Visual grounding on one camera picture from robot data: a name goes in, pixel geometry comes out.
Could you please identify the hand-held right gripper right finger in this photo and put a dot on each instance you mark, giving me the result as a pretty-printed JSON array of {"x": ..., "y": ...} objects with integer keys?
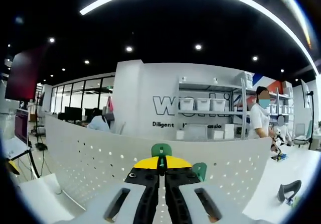
[{"x": 175, "y": 186}]

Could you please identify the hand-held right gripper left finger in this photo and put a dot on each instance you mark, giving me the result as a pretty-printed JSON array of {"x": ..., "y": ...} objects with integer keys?
[{"x": 148, "y": 186}]

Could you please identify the green hook assembly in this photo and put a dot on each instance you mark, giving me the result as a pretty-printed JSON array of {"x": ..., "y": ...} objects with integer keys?
[
  {"x": 161, "y": 150},
  {"x": 200, "y": 170}
]

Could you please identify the white perforated mounting plate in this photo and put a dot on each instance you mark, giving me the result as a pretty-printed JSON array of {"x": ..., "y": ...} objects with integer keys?
[{"x": 100, "y": 143}]

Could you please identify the dark grey hook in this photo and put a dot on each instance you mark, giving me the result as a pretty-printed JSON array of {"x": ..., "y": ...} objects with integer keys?
[{"x": 281, "y": 194}]

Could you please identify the white stand table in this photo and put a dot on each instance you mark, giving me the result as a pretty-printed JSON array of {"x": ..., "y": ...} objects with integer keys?
[{"x": 15, "y": 148}]

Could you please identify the black floor tripod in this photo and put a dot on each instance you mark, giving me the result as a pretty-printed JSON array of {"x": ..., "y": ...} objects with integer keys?
[{"x": 41, "y": 146}]

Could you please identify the purple screen monitor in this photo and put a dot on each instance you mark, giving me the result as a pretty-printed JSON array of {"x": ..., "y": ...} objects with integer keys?
[{"x": 21, "y": 126}]

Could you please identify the black desktop monitor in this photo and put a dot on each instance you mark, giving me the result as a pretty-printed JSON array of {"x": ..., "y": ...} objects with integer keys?
[{"x": 72, "y": 113}]

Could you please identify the row of white storage bins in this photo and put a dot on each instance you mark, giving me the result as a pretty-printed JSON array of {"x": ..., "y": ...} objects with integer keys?
[{"x": 203, "y": 104}]

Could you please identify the grey metal shelf rack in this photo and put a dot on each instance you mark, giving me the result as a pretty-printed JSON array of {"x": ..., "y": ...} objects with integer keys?
[{"x": 208, "y": 85}]

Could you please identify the blue tray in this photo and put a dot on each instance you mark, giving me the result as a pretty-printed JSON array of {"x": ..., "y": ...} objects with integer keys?
[{"x": 279, "y": 158}]

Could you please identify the group of ceiling spotlights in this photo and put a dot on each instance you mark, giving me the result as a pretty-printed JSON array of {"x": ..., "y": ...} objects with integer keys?
[{"x": 198, "y": 47}]

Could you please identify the teal chair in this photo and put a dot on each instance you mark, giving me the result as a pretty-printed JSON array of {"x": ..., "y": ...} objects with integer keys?
[{"x": 310, "y": 129}]

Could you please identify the black tripod stand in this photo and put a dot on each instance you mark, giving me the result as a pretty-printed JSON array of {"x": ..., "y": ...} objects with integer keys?
[{"x": 312, "y": 118}]

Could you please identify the tilted flat screen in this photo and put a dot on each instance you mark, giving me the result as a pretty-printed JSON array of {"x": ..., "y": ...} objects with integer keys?
[{"x": 304, "y": 93}]

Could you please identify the curved ceiling light strip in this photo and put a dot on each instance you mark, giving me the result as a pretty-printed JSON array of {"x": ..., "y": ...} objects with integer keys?
[{"x": 100, "y": 4}]

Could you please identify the large red wall screen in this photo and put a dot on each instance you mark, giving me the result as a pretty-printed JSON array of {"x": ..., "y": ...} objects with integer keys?
[{"x": 25, "y": 73}]

